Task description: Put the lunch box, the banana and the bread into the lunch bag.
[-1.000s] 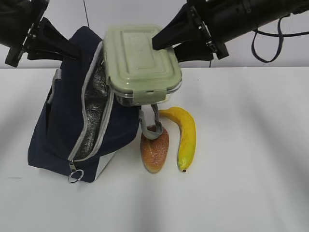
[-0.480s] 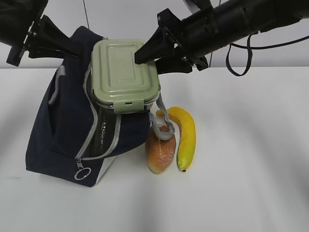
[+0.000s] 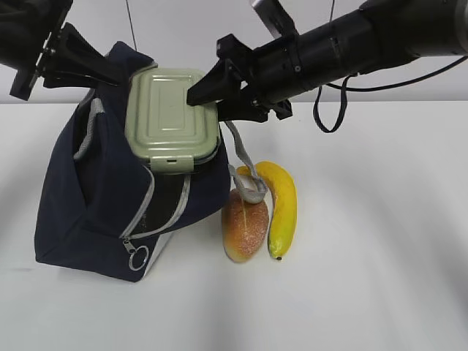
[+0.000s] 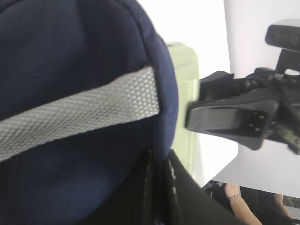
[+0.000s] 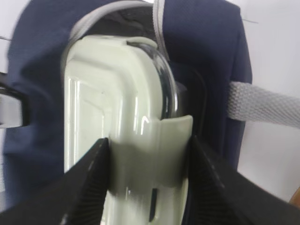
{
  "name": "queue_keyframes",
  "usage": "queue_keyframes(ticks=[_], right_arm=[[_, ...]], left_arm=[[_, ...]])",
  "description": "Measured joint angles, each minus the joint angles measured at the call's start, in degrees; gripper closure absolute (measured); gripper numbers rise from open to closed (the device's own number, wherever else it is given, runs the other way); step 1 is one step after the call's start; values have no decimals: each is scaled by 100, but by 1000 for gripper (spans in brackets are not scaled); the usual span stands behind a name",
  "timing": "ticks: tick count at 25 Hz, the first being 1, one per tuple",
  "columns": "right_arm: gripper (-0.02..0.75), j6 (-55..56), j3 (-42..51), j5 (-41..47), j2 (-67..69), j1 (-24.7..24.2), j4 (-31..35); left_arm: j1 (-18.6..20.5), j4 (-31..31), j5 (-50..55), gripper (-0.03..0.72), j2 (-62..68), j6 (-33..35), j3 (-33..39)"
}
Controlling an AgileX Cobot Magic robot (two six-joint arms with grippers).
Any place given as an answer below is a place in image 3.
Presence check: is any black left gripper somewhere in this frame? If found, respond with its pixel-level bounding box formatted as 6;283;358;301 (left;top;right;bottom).
9;1;123;99

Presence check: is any yellow banana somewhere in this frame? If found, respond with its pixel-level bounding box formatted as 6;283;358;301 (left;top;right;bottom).
235;161;298;260

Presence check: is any navy insulated lunch bag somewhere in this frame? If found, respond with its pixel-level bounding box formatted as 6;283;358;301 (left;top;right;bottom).
34;41;268;284

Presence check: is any green lid glass container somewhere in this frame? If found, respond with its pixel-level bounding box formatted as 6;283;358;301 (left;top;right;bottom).
125;66;221;174

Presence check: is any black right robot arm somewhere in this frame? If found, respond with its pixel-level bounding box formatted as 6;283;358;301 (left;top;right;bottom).
186;1;467;122

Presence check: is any brown bread loaf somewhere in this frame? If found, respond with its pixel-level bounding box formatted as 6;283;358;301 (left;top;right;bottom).
222;189;270;263

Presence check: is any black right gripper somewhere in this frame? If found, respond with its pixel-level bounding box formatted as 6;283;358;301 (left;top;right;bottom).
186;34;302;123

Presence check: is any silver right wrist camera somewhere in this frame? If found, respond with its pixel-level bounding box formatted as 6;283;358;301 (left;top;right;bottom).
249;0;298;39

